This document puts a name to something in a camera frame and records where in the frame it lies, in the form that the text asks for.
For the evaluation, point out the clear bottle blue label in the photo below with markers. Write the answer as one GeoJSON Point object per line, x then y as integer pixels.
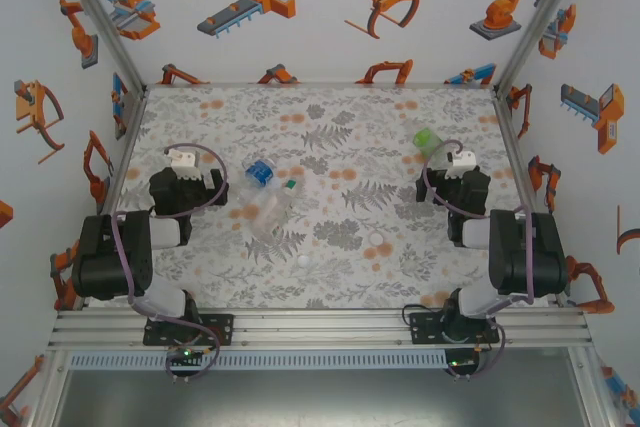
{"type": "Point", "coordinates": [260, 173]}

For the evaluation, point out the clear bottle white green label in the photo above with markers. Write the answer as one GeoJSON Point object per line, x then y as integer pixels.
{"type": "Point", "coordinates": [272, 212]}

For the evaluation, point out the small white bottle cap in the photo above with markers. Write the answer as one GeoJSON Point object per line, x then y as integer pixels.
{"type": "Point", "coordinates": [376, 239]}
{"type": "Point", "coordinates": [303, 261]}

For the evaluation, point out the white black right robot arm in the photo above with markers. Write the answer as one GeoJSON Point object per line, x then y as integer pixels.
{"type": "Point", "coordinates": [525, 257]}

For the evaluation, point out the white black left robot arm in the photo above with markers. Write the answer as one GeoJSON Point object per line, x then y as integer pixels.
{"type": "Point", "coordinates": [110, 257]}

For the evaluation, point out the floral patterned table mat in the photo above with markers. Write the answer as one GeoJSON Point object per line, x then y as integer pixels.
{"type": "Point", "coordinates": [350, 277]}

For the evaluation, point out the small circuit board green light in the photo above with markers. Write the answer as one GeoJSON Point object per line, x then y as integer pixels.
{"type": "Point", "coordinates": [185, 354]}
{"type": "Point", "coordinates": [457, 363]}

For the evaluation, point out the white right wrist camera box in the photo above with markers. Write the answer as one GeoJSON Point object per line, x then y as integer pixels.
{"type": "Point", "coordinates": [462, 162]}

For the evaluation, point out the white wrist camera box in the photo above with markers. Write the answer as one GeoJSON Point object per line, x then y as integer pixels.
{"type": "Point", "coordinates": [462, 162]}
{"type": "Point", "coordinates": [182, 162]}

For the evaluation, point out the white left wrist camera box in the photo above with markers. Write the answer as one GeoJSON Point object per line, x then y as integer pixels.
{"type": "Point", "coordinates": [182, 162]}

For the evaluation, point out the aluminium table side rail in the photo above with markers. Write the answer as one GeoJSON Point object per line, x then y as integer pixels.
{"type": "Point", "coordinates": [125, 147]}
{"type": "Point", "coordinates": [515, 157]}

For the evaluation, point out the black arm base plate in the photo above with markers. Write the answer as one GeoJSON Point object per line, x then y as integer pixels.
{"type": "Point", "coordinates": [220, 329]}
{"type": "Point", "coordinates": [422, 327]}

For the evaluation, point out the aluminium frame post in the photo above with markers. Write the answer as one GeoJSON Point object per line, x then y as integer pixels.
{"type": "Point", "coordinates": [540, 12]}
{"type": "Point", "coordinates": [100, 12]}

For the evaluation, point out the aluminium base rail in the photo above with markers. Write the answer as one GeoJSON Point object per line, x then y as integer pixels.
{"type": "Point", "coordinates": [320, 329]}

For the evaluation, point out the aluminium lower frame rail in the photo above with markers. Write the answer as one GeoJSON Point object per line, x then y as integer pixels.
{"type": "Point", "coordinates": [47, 392]}
{"type": "Point", "coordinates": [592, 392]}

